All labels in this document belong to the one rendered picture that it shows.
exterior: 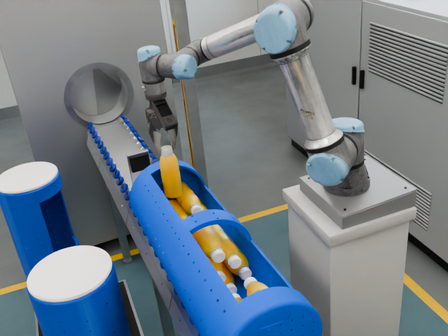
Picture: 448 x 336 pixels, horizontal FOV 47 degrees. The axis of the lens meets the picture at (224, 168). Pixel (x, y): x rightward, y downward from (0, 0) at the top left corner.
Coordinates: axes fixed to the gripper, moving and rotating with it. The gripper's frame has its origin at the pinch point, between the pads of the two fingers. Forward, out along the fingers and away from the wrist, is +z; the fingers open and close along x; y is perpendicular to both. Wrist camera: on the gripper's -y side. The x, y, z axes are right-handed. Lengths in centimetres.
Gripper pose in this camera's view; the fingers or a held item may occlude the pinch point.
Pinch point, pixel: (167, 149)
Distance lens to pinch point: 180.7
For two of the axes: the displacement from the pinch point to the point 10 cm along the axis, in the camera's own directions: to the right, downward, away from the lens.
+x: -9.1, 2.7, -3.1
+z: 1.0, 8.8, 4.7
